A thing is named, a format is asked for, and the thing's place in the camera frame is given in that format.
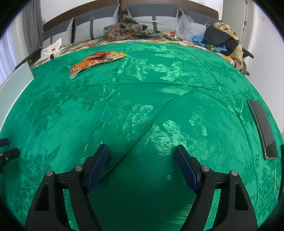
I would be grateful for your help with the white plastic bag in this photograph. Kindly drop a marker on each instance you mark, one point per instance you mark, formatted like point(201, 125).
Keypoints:
point(47, 50)

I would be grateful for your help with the clear plastic bag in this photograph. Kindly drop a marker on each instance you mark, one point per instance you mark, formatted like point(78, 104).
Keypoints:
point(183, 26)

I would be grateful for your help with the green floral blanket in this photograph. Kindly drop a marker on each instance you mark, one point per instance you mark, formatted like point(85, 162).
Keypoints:
point(155, 93)

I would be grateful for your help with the dark wooden chair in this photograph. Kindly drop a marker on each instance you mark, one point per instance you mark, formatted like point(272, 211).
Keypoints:
point(248, 54)

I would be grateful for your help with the black smartphone dark screen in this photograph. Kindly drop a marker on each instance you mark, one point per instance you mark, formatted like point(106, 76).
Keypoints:
point(264, 131)

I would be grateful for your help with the dark wooden bed rail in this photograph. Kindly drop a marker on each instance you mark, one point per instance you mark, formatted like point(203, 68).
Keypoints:
point(25, 58)

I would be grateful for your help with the white door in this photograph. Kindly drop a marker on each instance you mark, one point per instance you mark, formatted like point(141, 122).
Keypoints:
point(249, 26)

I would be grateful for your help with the dark floral patterned clothing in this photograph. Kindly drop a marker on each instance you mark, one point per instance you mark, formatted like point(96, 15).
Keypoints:
point(121, 31)

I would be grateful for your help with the grey curtain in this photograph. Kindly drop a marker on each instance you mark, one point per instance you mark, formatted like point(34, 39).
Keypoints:
point(33, 24)

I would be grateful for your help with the black bag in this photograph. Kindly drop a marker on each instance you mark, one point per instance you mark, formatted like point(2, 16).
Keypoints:
point(216, 36)

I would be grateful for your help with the orange clear-edged snack packet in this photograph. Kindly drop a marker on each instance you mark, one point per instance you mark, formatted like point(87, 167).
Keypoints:
point(85, 65)

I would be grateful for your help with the white sheer curtain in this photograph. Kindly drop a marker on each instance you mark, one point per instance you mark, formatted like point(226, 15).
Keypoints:
point(8, 62)

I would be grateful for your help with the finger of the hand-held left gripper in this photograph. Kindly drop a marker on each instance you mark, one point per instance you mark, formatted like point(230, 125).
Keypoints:
point(10, 154)
point(3, 142)

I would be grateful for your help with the blue cloth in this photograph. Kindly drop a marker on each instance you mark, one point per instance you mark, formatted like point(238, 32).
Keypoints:
point(197, 40)

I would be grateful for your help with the small colourful wrappers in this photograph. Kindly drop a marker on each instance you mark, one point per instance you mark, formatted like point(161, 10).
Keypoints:
point(169, 37)

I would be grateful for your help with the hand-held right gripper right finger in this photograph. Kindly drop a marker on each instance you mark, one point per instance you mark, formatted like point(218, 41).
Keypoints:
point(187, 170)

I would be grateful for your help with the grey headboard pillows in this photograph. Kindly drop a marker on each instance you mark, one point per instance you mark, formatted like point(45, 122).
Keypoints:
point(60, 18)

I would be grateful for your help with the colourful floral bed sheet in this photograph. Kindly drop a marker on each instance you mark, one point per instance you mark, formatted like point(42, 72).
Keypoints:
point(93, 42)

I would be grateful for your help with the brown wooden headboard panel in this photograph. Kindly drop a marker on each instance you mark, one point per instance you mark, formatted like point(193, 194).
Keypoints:
point(206, 10)

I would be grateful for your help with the green patterned cloth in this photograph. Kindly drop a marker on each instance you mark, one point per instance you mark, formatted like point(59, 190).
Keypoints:
point(211, 47)

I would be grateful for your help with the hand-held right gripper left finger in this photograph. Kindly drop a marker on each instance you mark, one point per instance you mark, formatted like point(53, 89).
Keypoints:
point(97, 168)

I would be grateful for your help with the white storage box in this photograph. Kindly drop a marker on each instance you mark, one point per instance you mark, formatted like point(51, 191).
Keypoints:
point(11, 95)

